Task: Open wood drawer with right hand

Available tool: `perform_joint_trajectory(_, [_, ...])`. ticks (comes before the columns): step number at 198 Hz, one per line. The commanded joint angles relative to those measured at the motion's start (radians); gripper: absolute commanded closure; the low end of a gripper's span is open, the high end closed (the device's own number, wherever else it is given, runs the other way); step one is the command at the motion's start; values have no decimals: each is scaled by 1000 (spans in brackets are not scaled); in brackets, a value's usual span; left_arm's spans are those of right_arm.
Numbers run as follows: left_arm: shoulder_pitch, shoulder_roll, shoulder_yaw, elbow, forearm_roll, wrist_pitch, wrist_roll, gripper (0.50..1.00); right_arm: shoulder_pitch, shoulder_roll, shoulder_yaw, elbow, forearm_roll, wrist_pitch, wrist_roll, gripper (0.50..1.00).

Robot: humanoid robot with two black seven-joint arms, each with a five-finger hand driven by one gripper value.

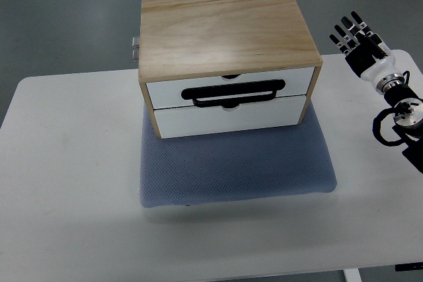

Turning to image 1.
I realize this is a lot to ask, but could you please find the black drawer handle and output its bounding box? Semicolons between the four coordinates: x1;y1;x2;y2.
181;79;286;108

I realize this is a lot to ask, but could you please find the white drawer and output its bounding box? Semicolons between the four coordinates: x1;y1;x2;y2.
147;67;315;110
155;96;306;138

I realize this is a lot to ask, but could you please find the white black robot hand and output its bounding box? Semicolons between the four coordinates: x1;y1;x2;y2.
329;11;408;94

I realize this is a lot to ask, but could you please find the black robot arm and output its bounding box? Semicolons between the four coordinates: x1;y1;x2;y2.
372;71;422;172

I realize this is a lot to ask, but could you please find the black table control panel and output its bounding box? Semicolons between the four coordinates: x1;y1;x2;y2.
395;262;423;272

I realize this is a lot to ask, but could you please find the blue-grey mesh mat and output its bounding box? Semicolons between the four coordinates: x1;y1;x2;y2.
139;107;337;208

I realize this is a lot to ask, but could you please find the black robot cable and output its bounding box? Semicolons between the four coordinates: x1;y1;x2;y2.
372;106;406;147

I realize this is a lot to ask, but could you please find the metal clamp behind cabinet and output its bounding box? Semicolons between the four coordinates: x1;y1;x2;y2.
132;36;139;62

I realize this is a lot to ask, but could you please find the white table leg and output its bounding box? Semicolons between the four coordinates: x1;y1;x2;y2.
343;268;362;282

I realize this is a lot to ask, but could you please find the wooden drawer cabinet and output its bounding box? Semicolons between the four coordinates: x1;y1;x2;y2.
138;0;323;139

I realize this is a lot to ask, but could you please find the white bottom drawer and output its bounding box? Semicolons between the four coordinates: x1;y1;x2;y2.
155;96;306;138

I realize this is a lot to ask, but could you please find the white top drawer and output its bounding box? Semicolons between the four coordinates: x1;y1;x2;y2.
147;67;315;110

